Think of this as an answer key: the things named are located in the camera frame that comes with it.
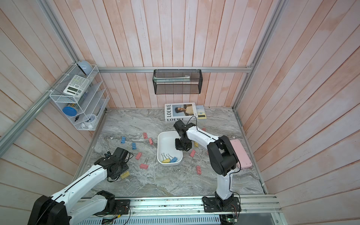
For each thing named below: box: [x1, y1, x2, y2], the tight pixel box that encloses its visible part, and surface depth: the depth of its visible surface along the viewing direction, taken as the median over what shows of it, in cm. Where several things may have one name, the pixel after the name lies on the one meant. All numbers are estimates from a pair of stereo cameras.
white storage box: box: [157, 130, 184, 166], surface depth 94 cm
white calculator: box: [62, 74, 90, 98], surface depth 78 cm
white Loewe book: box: [164, 102, 199, 122], surface depth 116 cm
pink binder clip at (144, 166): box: [139, 163, 149, 170], surface depth 90 cm
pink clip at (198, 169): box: [196, 165, 203, 175], surface depth 87 cm
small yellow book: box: [195, 105, 207, 120], surface depth 120 cm
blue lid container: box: [62, 106, 77, 117], surface depth 78 cm
